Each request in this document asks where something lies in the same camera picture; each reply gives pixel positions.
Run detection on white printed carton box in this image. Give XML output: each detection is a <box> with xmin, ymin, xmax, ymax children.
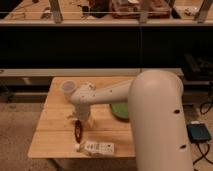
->
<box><xmin>74</xmin><ymin>141</ymin><xmax>116</xmax><ymax>157</ymax></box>

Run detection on green bowl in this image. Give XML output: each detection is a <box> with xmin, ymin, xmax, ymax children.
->
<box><xmin>110</xmin><ymin>103</ymin><xmax>129</xmax><ymax>119</ymax></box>

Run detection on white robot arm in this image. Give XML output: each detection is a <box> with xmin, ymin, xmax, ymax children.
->
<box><xmin>69</xmin><ymin>69</ymin><xmax>193</xmax><ymax>171</ymax></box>

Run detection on wooden table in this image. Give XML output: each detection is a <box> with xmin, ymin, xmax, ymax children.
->
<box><xmin>27</xmin><ymin>76</ymin><xmax>138</xmax><ymax>171</ymax></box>

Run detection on long wooden bench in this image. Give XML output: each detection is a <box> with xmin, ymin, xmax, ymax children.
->
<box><xmin>0</xmin><ymin>68</ymin><xmax>185</xmax><ymax>87</ymax></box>

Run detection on black floor cable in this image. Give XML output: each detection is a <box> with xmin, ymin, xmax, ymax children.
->
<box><xmin>191</xmin><ymin>99</ymin><xmax>213</xmax><ymax>171</ymax></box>

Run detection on white ceramic cup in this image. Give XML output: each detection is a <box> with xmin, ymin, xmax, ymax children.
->
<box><xmin>60</xmin><ymin>80</ymin><xmax>77</xmax><ymax>100</ymax></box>

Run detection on white ribbed gripper body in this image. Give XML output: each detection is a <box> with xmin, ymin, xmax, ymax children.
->
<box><xmin>68</xmin><ymin>105</ymin><xmax>94</xmax><ymax>128</ymax></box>

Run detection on black foot pedal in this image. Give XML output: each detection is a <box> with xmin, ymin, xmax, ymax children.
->
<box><xmin>187</xmin><ymin>123</ymin><xmax>212</xmax><ymax>143</ymax></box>

